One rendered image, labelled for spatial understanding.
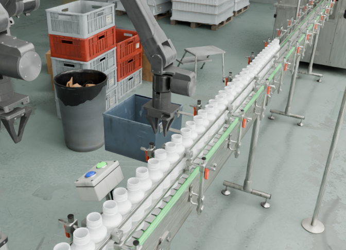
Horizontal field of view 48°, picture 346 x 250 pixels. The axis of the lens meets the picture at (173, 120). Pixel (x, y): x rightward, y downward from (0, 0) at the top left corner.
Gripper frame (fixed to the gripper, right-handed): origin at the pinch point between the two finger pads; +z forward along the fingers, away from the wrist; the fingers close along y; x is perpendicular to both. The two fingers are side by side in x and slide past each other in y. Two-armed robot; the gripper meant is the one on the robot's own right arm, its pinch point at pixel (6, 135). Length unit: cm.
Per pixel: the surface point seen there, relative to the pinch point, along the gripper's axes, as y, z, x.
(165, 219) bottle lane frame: 20, 44, 38
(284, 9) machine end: -35, 56, 528
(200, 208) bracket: 26, 51, 56
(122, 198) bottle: 15.8, 24.9, 19.9
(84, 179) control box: -2.8, 29.2, 27.1
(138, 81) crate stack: -170, 131, 345
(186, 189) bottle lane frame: 20, 43, 54
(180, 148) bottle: 17, 28, 56
